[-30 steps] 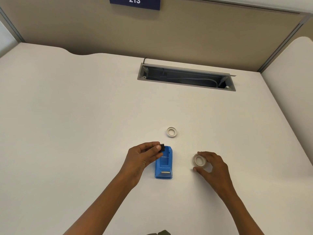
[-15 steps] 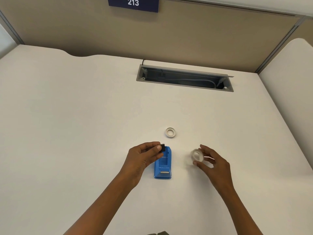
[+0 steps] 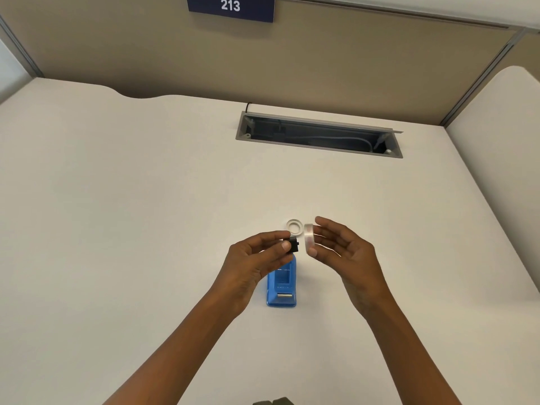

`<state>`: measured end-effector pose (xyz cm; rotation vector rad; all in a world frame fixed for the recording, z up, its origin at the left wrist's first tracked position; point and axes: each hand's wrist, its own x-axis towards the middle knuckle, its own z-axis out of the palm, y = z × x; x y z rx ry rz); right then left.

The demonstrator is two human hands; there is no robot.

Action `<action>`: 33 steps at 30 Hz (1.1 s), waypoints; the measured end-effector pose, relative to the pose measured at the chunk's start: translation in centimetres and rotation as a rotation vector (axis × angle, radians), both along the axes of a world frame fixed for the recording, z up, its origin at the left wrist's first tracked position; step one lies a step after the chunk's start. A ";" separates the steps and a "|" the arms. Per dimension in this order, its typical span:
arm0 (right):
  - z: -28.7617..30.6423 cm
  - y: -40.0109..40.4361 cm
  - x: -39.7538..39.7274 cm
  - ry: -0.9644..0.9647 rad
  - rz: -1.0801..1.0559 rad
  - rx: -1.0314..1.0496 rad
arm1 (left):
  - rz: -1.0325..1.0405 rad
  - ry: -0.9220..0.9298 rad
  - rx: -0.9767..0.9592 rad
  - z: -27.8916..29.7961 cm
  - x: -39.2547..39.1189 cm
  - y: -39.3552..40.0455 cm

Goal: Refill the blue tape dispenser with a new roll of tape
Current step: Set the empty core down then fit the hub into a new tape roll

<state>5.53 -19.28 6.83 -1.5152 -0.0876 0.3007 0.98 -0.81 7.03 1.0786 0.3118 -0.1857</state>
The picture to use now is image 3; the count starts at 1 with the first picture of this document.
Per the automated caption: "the person's right forearm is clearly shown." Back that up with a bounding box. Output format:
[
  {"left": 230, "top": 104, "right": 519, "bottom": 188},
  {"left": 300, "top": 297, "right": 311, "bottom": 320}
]
[{"left": 362, "top": 293, "right": 463, "bottom": 405}]

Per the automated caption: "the person's left forearm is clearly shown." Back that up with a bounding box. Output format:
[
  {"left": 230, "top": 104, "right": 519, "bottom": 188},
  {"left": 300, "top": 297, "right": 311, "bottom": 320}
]
[{"left": 101, "top": 289, "right": 239, "bottom": 405}]

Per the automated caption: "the grey cable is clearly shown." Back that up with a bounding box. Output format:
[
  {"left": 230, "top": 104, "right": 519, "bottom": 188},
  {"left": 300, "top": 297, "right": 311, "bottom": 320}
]
[{"left": 295, "top": 132, "right": 377, "bottom": 153}]

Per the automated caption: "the grey desk cable tray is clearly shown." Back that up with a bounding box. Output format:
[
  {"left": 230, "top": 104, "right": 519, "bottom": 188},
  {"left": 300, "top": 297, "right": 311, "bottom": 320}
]
[{"left": 235, "top": 111, "right": 404, "bottom": 159}]

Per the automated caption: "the dark blue number sign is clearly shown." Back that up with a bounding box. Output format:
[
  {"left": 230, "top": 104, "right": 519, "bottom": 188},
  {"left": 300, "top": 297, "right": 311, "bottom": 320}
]
[{"left": 186, "top": 0, "right": 276, "bottom": 24}]

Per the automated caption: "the grey metal partition post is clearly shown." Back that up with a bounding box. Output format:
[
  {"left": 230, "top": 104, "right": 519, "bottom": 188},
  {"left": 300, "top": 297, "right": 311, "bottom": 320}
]
[
  {"left": 440, "top": 28, "right": 529, "bottom": 128},
  {"left": 0, "top": 15, "right": 45, "bottom": 79}
]

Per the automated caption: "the blue tape dispenser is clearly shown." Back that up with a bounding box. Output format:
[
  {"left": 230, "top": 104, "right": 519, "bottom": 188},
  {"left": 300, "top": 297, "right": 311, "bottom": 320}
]
[{"left": 266, "top": 254, "right": 298, "bottom": 309}]

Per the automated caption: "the person's right hand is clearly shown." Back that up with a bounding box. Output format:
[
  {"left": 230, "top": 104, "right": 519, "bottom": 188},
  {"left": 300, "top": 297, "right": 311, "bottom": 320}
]
[{"left": 310, "top": 216, "right": 394, "bottom": 322}]

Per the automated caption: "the person's left hand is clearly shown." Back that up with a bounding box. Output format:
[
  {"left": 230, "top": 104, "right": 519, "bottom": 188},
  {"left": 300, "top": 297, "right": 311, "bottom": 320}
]
[{"left": 210, "top": 231, "right": 296, "bottom": 321}]

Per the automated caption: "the clear adhesive tape roll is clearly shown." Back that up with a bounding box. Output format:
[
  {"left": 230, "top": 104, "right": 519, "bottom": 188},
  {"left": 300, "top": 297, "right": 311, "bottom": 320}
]
[{"left": 303, "top": 223, "right": 318, "bottom": 258}]

